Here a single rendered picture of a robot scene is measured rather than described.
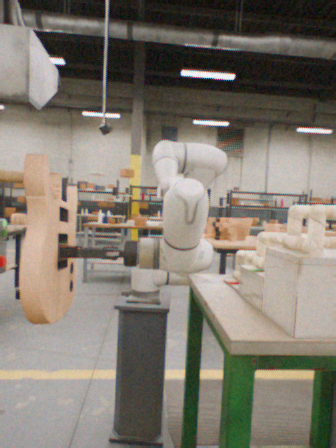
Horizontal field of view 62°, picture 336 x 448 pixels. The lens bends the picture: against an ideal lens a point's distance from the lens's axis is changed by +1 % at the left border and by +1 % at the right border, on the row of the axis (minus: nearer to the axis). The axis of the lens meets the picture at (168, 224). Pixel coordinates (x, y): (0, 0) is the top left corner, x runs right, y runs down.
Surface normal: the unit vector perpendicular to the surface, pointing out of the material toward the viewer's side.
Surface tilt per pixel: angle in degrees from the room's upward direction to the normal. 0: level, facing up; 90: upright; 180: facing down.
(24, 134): 90
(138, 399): 90
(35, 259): 69
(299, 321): 90
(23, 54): 90
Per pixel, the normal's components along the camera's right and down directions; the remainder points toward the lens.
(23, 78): 0.08, 0.06
